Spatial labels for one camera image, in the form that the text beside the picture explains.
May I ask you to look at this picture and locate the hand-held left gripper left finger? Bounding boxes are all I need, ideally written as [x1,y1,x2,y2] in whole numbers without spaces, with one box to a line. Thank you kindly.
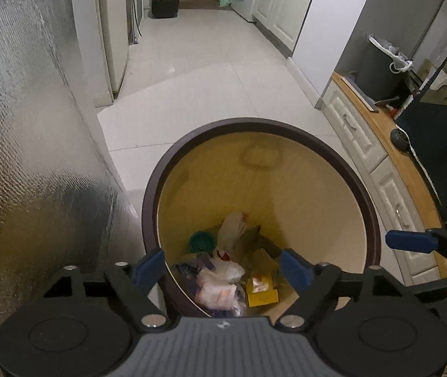
[42,247,169,331]

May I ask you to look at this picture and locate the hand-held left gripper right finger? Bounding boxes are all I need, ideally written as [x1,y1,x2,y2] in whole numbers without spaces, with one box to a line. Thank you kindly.
[278,247,418,331]

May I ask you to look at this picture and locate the yellow cigarette box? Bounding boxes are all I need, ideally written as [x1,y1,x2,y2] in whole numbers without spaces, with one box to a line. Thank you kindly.
[245,273,280,308]

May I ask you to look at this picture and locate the white plastic bag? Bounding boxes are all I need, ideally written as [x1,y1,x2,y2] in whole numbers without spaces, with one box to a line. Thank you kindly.
[195,257,246,312]

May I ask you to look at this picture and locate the brown rimmed waste bin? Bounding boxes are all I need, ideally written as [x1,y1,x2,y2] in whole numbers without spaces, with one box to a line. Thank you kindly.
[142,117,382,319]

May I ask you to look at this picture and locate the brown cardboard piece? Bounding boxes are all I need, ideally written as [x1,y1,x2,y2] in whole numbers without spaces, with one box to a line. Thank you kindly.
[243,226,285,283]

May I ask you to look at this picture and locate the white drawer cabinet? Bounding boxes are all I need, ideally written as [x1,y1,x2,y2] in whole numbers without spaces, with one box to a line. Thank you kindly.
[315,80,444,287]

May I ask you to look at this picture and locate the green round lid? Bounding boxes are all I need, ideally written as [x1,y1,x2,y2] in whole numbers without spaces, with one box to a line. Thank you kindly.
[189,231,215,254]

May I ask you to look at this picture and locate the small translucent plastic bag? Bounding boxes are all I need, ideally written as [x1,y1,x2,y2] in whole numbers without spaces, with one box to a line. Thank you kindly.
[216,211,250,263]

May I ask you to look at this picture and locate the black round brush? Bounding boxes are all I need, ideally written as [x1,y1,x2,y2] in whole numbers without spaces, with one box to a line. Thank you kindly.
[389,128,411,152]

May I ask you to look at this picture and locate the black printed tablecloth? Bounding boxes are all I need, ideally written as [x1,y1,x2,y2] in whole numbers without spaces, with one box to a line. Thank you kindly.
[398,47,447,213]

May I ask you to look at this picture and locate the wooden countertop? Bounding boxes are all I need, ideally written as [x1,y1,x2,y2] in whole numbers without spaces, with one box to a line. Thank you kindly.
[332,71,447,279]

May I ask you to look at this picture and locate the grey flat tool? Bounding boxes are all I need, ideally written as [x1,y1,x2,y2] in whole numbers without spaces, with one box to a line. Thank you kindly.
[341,74,379,112]

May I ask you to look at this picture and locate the dark grey bin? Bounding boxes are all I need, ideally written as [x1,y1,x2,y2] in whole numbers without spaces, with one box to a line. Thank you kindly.
[355,35,408,103]

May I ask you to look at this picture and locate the white power strip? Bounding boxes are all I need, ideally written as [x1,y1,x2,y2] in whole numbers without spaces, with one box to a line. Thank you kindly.
[388,53,412,73]

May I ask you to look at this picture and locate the beige refrigerator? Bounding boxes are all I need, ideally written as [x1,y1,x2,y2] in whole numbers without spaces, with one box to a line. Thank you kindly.
[96,0,132,101]

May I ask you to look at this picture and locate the black crate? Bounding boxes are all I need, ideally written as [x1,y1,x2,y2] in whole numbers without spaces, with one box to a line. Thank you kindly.
[151,0,180,19]

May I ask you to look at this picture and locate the silver refrigerator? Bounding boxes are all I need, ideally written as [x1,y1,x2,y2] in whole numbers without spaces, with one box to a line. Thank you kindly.
[129,0,146,44]

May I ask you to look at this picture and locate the white tall cabinets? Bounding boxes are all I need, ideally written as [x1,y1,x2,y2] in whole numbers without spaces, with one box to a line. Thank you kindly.
[252,0,322,53]

